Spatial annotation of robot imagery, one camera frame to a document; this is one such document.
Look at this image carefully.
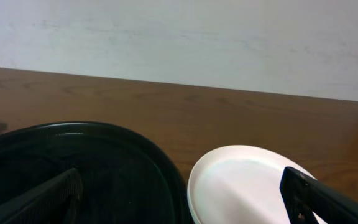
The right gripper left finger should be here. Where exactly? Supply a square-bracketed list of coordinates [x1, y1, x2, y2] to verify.
[0, 168, 83, 224]

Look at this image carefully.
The white pink plate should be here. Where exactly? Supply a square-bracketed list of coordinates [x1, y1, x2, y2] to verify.
[187, 145, 307, 224]

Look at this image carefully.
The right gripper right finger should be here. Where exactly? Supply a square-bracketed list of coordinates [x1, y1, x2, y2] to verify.
[280, 167, 358, 224]

